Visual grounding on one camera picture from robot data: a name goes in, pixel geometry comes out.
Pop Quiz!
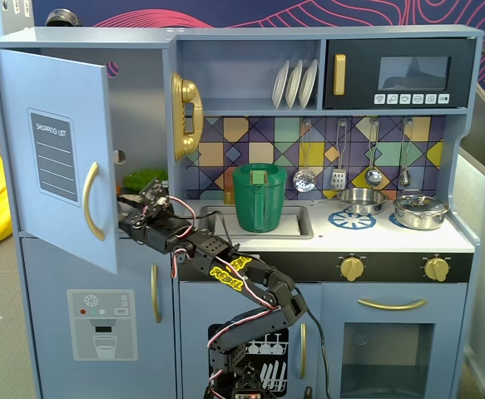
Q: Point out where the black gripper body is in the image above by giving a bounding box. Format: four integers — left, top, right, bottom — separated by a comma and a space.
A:
136, 177, 195, 254

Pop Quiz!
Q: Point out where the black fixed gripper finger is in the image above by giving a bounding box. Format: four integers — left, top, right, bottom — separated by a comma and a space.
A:
118, 209, 150, 243

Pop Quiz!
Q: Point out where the black hinged gripper finger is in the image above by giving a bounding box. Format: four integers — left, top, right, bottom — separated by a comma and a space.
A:
116, 192, 144, 209

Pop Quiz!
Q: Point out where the blue shopping list cabinet door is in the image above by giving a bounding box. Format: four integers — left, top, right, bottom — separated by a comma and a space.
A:
0, 47, 119, 275

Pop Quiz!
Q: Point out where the blue dishwasher print door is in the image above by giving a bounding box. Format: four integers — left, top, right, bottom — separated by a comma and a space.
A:
179, 281, 322, 399

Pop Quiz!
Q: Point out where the blue water dispenser fridge door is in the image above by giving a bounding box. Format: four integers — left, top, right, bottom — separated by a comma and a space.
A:
20, 236, 176, 399

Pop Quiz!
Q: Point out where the grey metal cabinet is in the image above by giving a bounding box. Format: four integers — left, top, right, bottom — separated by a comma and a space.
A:
0, 0, 33, 32

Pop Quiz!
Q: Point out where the black toy microwave door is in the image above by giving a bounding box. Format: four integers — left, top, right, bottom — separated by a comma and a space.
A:
324, 37, 476, 110

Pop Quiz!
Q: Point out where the blue oven door with window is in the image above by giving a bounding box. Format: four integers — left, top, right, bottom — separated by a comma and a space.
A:
320, 283, 468, 399

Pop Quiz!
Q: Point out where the green fuzzy toy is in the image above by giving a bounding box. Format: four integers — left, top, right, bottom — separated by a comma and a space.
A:
123, 168, 169, 193

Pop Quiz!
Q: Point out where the green plastic pitcher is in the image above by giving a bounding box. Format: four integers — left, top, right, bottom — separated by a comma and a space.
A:
231, 163, 288, 233

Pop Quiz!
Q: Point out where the gold toy telephone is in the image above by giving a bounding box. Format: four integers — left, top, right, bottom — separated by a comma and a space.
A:
171, 72, 205, 162

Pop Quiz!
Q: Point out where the grey toy sink basin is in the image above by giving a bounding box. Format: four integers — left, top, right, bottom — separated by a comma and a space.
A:
198, 204, 314, 240

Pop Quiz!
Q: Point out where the steel slotted spoon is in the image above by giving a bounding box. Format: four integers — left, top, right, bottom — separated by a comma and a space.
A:
293, 120, 317, 193

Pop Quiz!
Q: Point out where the blue toy play kitchen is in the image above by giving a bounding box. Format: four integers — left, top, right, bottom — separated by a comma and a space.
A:
0, 24, 485, 399

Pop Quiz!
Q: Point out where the steel slotted spatula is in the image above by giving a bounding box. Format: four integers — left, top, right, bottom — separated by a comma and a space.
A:
330, 120, 348, 191

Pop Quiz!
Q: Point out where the white toy plate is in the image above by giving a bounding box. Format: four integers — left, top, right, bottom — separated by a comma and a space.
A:
285, 59, 304, 109
299, 59, 319, 109
271, 60, 290, 110

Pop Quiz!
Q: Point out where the gold stove knob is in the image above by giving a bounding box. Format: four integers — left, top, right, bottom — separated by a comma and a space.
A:
340, 256, 366, 282
423, 256, 449, 282

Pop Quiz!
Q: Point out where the black round helmet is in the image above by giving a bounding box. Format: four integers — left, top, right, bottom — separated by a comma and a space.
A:
45, 8, 81, 28

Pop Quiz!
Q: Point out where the steel frying pan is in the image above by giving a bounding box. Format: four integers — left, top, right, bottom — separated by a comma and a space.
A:
336, 187, 388, 216

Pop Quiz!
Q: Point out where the steel ladle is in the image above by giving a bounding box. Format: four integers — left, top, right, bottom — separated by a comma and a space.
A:
364, 119, 383, 188

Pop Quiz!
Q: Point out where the steel small hanging spoon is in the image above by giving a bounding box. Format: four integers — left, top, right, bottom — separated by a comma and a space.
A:
398, 119, 413, 187

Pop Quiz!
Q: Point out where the steel cooking pot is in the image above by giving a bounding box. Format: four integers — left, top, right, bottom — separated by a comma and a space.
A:
393, 199, 450, 230

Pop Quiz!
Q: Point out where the steel pot lid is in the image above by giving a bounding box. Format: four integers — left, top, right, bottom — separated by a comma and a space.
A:
393, 190, 448, 215

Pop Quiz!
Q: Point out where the light grey partition panel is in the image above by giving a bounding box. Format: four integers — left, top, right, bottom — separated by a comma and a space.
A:
453, 149, 485, 375

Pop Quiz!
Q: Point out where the gold curved door handle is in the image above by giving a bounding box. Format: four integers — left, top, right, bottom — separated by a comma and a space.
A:
150, 263, 163, 324
82, 161, 106, 241
299, 323, 308, 380

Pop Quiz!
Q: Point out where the red white servo wire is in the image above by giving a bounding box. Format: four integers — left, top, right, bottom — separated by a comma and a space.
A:
206, 306, 277, 354

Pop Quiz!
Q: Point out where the black cable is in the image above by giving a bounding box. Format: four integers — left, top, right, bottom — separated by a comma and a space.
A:
183, 210, 331, 399

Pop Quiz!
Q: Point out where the gold straight microwave handle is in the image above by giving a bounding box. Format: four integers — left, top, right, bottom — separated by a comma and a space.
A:
334, 53, 347, 96

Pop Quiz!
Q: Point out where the gold wide oven handle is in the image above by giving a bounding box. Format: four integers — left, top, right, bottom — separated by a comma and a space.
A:
357, 297, 428, 312

